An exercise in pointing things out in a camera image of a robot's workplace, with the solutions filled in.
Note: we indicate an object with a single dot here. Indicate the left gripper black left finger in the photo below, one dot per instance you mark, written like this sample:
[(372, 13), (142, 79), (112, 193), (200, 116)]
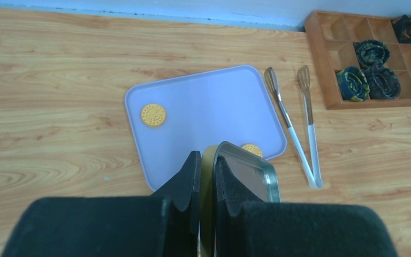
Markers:
[(165, 223)]

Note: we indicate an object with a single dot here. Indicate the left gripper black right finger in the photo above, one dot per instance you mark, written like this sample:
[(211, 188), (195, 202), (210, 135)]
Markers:
[(248, 226)]

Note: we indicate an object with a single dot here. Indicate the silver tin lid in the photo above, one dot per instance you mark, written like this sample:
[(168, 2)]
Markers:
[(254, 172)]

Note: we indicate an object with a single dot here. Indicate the orange cookie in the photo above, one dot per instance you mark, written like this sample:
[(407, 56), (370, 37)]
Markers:
[(153, 115), (254, 149)]

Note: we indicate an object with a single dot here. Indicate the metal tongs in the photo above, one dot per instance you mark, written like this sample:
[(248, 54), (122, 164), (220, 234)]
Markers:
[(312, 170)]

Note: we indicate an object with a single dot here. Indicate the lavender tray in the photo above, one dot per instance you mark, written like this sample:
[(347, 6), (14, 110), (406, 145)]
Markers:
[(202, 109)]

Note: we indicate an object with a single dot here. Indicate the wooden compartment organizer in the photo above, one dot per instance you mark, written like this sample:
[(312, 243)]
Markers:
[(331, 37)]

